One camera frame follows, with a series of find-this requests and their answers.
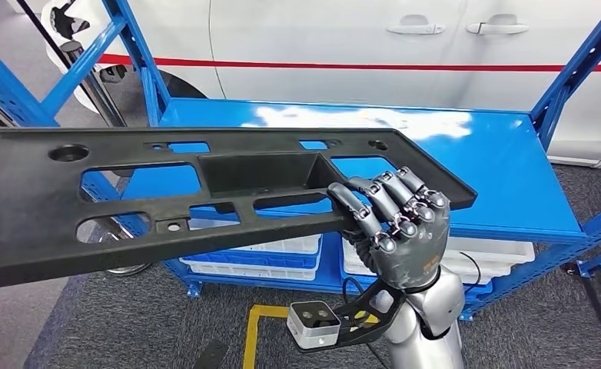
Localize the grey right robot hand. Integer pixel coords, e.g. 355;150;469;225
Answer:
327;166;452;291

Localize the long black plastic part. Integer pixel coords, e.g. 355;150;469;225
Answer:
0;127;479;292

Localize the blue metal shelf rack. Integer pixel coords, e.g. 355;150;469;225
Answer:
0;0;601;322

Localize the white plastic bin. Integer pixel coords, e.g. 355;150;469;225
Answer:
181;259;317;282
342;236;536;278
344;254;520;286
187;218;323;256

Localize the yellow floor tape square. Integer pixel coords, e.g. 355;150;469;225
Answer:
243;304;383;369

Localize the white car red stripe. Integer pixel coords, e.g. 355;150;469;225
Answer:
41;0;601;169

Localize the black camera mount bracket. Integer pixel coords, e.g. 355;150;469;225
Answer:
292;277;408;352

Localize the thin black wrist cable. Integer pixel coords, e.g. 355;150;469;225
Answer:
457;250;483;297

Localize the black camera cable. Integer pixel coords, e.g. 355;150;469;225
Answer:
340;277;390;369

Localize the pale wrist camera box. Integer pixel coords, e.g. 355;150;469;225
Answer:
286;300;342;351

